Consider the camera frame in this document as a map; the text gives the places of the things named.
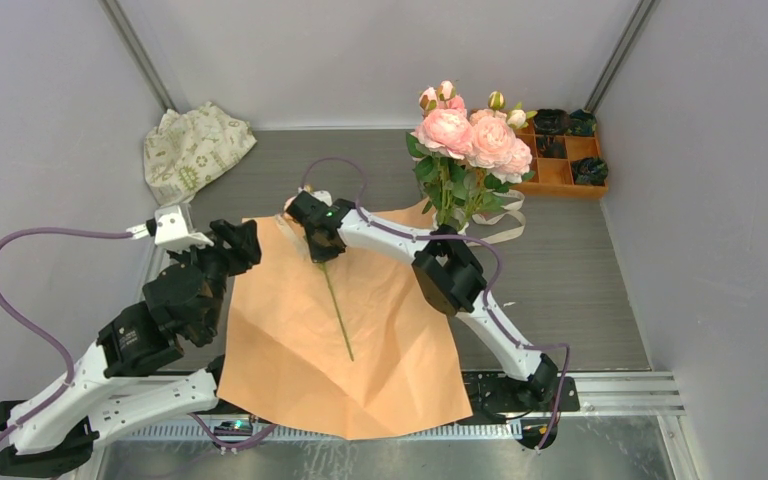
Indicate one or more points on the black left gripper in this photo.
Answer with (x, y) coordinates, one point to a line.
(246, 251)

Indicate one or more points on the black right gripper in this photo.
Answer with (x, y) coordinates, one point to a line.
(319, 256)

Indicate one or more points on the orange wrapping paper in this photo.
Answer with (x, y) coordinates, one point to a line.
(285, 360)

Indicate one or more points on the pink rose stem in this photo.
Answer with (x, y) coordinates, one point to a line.
(439, 145)
(463, 179)

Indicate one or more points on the peach rose stem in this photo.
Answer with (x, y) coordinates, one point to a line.
(323, 268)
(500, 159)

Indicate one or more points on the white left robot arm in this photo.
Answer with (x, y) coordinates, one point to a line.
(58, 430)

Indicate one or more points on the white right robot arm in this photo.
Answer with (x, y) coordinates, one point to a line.
(450, 277)

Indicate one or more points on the white ribbed ceramic vase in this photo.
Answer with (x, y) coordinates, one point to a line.
(451, 225)

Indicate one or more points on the cream green printed cloth bag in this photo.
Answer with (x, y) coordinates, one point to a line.
(187, 151)

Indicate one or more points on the orange wooden compartment tray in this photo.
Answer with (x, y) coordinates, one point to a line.
(552, 177)

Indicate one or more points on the dark rolled cloth middle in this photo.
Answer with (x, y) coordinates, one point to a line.
(552, 146)

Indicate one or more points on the dark rolled cloth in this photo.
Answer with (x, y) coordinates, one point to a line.
(552, 146)
(582, 123)
(589, 171)
(551, 122)

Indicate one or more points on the dark rolled cloth back left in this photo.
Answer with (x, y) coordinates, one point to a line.
(551, 122)

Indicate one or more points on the dark rolled cloth front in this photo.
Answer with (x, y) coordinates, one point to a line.
(589, 171)

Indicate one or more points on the dark rolled cloth back right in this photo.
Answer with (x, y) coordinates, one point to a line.
(582, 123)

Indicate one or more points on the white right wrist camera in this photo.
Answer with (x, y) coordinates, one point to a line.
(323, 196)

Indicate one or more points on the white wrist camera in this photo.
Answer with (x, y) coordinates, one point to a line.
(323, 196)
(172, 230)

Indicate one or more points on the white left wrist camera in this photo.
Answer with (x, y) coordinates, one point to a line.
(172, 230)

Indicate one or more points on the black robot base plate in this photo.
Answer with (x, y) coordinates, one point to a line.
(492, 395)

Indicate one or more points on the aluminium front frame rail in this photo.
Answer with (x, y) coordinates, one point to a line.
(601, 394)

